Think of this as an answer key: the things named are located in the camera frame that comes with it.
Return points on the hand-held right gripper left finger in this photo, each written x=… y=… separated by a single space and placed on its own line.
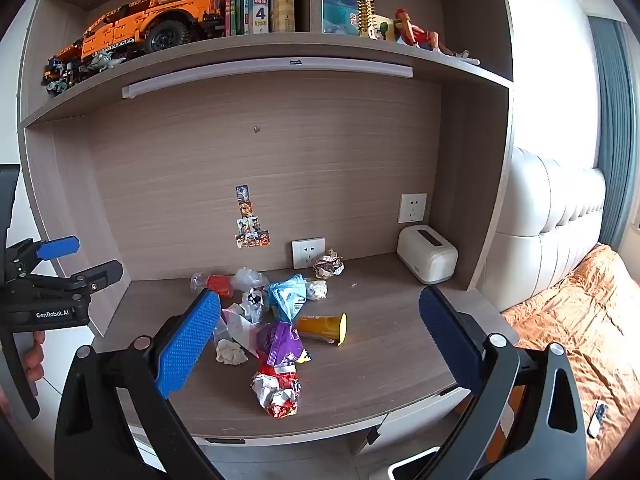
x=190 y=345

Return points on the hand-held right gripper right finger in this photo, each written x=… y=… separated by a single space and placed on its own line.
x=445 y=330

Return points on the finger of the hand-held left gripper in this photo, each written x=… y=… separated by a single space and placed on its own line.
x=60 y=247
x=97 y=275

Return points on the beige tissue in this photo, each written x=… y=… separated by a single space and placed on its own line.
x=231 y=352

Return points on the white pink plastic bag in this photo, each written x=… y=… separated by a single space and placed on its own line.
x=240 y=327

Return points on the red snack packet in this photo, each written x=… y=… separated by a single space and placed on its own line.
x=220 y=284

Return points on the black white wrapper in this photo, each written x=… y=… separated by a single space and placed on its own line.
x=255 y=302

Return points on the clear plastic bag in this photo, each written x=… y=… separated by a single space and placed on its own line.
x=250 y=280

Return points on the purple snack packet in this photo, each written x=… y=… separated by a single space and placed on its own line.
x=282 y=342

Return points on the red silver wrapper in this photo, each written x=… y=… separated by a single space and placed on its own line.
x=276 y=390

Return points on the blue snack packet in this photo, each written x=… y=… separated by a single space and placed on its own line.
x=286 y=295

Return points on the yellow orange bottle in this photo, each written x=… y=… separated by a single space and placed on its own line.
x=320 y=327

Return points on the printed wrapper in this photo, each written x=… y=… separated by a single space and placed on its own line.
x=328 y=265

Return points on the white paper ball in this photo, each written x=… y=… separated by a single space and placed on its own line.
x=316 y=290

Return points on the white trash bin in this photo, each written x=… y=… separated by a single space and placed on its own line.
x=407 y=472

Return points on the person's left hand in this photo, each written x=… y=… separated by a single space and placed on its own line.
x=35 y=357

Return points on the white tissue box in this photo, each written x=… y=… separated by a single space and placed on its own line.
x=427 y=255

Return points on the cartoon sticker strip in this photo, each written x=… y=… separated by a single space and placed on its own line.
x=247 y=225

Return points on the bed with orange cover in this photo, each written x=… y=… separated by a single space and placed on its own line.
x=590 y=335

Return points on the white padded headboard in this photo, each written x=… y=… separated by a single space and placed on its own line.
x=545 y=220

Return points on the dark small toy figures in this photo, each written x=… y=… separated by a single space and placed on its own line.
x=62 y=77

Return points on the white remote control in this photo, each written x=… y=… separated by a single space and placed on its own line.
x=597 y=420

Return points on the grey toy dinosaur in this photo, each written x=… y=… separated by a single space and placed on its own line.
x=105 y=61

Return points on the wooden desk shelf unit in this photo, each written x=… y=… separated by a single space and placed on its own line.
x=325 y=160

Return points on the orange toy truck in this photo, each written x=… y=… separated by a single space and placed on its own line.
x=150 y=17

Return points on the white light bar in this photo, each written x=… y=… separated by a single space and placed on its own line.
x=265 y=72

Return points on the grey blue curtain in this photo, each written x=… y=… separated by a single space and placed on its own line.
x=612 y=125

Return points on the red reclining figurine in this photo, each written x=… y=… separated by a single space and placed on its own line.
x=420 y=35

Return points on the green yellow small card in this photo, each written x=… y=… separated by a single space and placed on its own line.
x=384 y=29

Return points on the golden pagoda model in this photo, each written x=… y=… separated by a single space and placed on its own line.
x=364 y=15

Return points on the blue picture card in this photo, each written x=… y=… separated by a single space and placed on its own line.
x=340 y=15

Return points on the white wall socket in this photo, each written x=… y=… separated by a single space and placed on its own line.
x=412 y=207
x=308 y=253

